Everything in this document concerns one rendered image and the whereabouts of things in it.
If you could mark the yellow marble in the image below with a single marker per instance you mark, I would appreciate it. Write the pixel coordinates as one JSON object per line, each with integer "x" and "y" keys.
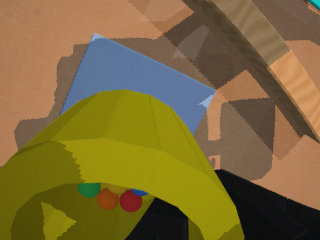
{"x": 116, "y": 188}

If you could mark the dark red ball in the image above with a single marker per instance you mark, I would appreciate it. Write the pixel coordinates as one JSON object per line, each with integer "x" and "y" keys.
{"x": 129, "y": 201}

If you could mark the blue marble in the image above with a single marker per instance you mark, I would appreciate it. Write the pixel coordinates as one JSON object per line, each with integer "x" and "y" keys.
{"x": 138, "y": 192}

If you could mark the green marble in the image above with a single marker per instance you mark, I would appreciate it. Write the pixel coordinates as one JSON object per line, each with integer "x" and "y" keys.
{"x": 89, "y": 189}

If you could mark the yellow cup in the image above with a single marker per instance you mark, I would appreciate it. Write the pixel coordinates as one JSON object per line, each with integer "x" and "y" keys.
{"x": 119, "y": 137}

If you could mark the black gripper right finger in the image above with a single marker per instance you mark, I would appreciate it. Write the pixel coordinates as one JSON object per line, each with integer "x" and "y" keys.
{"x": 266, "y": 215}

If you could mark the orange marble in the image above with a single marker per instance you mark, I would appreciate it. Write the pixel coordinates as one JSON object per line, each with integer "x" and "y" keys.
{"x": 107, "y": 199}

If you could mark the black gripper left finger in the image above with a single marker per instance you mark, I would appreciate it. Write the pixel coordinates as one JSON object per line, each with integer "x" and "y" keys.
{"x": 161, "y": 221}

